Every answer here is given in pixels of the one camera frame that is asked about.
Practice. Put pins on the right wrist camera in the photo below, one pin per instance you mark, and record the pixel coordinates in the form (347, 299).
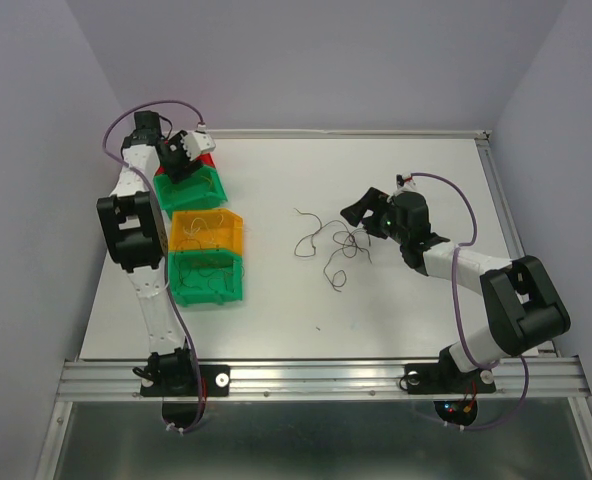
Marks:
(405, 183)

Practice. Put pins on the aluminium back rail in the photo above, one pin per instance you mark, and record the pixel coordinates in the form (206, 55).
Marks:
(342, 133)

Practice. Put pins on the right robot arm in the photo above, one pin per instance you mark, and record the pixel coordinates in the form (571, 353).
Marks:
(438, 257)

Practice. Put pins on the red plastic bin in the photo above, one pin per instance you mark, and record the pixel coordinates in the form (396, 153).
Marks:
(206, 160)

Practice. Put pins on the green plastic bin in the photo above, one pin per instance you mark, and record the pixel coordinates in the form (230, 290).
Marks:
(202, 191)
(205, 277)

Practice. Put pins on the yellow plastic bin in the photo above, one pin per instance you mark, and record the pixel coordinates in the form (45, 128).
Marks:
(212, 229)

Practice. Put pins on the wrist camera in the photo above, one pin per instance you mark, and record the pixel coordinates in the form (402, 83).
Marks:
(405, 183)
(197, 143)

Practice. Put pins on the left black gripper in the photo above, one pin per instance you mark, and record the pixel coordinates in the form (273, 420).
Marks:
(178, 173)

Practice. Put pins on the aluminium right side rail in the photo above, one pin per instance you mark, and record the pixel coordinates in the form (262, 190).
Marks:
(516, 240)

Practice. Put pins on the aluminium front rail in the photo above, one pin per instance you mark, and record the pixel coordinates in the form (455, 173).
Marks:
(327, 380)

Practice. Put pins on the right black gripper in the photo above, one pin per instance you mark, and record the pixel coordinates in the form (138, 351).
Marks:
(373, 200)

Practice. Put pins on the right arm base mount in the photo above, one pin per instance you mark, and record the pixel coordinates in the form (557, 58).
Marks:
(458, 391)

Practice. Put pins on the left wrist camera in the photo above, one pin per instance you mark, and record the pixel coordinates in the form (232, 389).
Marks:
(197, 143)

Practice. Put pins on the near green plastic bin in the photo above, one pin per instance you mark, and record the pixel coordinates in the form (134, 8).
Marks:
(205, 277)

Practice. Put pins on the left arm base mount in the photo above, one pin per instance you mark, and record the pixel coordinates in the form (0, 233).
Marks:
(185, 397)

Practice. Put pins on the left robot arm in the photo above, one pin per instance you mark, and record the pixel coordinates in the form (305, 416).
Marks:
(135, 235)

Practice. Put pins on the aluminium rail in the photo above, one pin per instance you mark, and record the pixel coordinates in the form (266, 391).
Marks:
(342, 133)
(327, 380)
(516, 240)

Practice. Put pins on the far green plastic bin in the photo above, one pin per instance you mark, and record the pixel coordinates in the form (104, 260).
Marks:
(202, 191)

